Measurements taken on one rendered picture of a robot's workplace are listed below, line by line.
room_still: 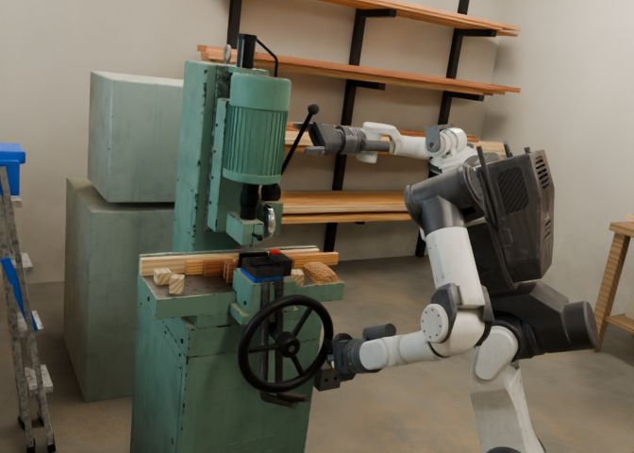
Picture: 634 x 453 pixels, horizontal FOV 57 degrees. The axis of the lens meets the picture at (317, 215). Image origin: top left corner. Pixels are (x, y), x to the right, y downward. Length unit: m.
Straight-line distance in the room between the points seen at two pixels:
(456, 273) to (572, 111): 3.92
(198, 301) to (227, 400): 0.35
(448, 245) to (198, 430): 1.01
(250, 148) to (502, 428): 1.00
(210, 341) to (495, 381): 0.78
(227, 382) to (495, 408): 0.77
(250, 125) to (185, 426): 0.90
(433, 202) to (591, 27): 3.92
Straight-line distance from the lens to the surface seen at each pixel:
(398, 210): 4.63
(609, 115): 4.88
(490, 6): 5.53
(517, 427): 1.62
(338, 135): 1.81
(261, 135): 1.70
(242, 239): 1.79
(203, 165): 1.93
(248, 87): 1.69
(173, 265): 1.81
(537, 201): 1.39
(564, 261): 5.07
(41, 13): 3.87
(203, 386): 1.81
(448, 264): 1.22
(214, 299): 1.69
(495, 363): 1.53
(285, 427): 2.03
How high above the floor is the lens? 1.55
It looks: 14 degrees down
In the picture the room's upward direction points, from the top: 7 degrees clockwise
